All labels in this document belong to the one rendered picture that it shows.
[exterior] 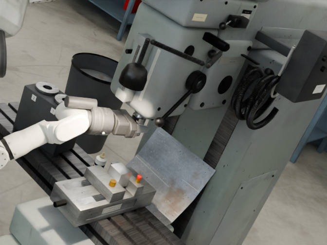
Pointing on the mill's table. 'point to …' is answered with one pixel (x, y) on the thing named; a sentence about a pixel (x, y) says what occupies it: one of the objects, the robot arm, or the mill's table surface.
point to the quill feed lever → (190, 83)
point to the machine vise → (99, 199)
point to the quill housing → (163, 62)
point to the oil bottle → (100, 160)
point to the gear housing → (204, 11)
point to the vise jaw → (98, 172)
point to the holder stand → (41, 111)
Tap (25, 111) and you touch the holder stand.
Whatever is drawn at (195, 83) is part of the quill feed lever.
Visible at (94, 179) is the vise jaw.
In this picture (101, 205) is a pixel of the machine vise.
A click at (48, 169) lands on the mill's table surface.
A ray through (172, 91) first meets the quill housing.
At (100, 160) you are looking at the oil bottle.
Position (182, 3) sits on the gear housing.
